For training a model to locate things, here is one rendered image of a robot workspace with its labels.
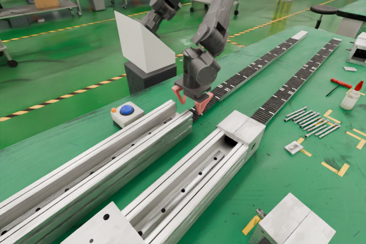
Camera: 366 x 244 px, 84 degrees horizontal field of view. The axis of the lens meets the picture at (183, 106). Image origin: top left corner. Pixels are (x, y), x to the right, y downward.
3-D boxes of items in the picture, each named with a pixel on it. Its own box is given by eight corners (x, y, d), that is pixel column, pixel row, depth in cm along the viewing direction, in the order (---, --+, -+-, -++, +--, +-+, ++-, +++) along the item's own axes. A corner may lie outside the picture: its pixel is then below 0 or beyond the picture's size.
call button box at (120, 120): (132, 113, 75) (129, 99, 71) (149, 126, 70) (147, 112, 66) (113, 124, 71) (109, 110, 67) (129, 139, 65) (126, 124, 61)
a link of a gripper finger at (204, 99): (198, 122, 65) (200, 98, 59) (182, 111, 68) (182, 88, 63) (212, 111, 68) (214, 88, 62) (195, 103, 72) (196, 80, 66)
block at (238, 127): (224, 128, 69) (228, 106, 63) (258, 147, 63) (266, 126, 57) (207, 142, 64) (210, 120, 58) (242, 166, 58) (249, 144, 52)
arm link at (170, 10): (157, 22, 97) (148, 14, 94) (169, 4, 96) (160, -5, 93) (165, 24, 90) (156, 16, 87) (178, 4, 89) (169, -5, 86)
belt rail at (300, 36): (300, 35, 136) (302, 30, 134) (306, 36, 134) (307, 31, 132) (212, 97, 83) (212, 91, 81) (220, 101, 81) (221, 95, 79)
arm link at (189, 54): (199, 43, 59) (180, 46, 58) (208, 53, 54) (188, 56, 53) (197, 65, 63) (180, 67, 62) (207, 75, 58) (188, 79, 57)
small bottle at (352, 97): (353, 109, 77) (372, 83, 69) (345, 111, 76) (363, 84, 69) (345, 103, 80) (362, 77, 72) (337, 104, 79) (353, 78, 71)
